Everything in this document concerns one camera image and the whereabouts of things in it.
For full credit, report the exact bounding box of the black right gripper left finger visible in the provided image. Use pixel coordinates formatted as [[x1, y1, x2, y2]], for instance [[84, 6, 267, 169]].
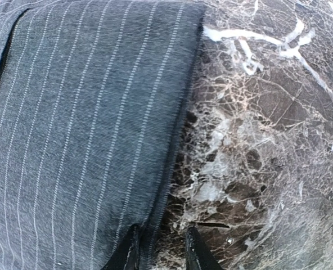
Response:
[[102, 224, 140, 270]]

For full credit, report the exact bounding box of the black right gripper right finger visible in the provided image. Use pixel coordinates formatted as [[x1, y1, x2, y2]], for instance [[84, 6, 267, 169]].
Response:
[[186, 227, 223, 270]]

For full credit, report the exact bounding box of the black pinstriped long sleeve shirt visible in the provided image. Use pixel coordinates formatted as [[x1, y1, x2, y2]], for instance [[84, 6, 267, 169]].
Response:
[[0, 1, 206, 269]]

